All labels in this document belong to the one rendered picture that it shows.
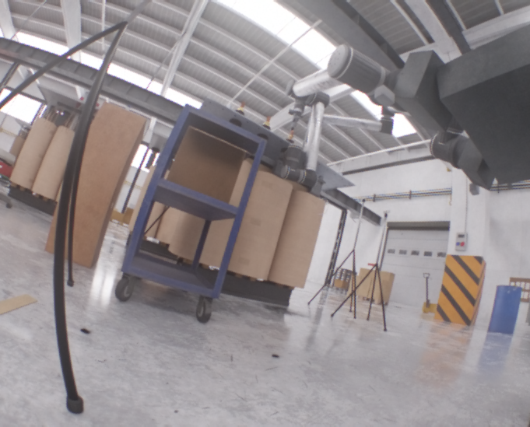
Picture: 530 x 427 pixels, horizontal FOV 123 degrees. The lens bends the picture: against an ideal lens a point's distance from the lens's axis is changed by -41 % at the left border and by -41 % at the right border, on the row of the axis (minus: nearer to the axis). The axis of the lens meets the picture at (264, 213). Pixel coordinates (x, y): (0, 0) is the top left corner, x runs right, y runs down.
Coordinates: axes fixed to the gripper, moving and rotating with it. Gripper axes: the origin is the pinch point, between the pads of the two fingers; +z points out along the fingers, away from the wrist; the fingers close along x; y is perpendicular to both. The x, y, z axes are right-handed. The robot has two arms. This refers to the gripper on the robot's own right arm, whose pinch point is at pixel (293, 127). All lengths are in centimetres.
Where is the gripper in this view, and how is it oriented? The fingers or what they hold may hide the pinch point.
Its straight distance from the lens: 240.5
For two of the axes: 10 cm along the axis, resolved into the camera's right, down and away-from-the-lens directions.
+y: 9.5, 3.0, 1.1
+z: -2.8, 9.4, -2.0
